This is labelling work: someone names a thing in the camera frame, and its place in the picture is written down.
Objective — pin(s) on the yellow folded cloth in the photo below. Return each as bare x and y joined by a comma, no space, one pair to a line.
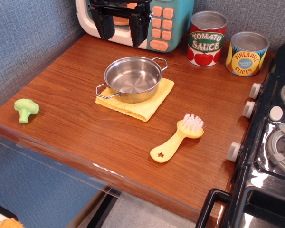
144,110

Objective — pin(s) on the pineapple slices can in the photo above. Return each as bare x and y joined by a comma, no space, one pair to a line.
246,53

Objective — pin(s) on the stainless steel pot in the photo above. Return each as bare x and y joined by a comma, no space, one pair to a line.
132,79

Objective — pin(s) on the green toy broccoli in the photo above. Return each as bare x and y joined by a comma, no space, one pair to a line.
25,108

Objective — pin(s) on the tomato sauce can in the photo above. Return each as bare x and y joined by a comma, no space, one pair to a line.
206,36

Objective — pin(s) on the yellow dish brush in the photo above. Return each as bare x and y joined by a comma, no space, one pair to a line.
191,126

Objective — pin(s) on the toy microwave teal and white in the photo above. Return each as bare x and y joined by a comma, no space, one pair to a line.
171,20

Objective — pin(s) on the black toy stove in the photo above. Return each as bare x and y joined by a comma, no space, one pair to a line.
257,196

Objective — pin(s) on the orange fuzzy object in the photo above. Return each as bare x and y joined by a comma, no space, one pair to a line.
11,223

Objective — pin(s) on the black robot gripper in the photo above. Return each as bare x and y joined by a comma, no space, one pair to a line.
138,12

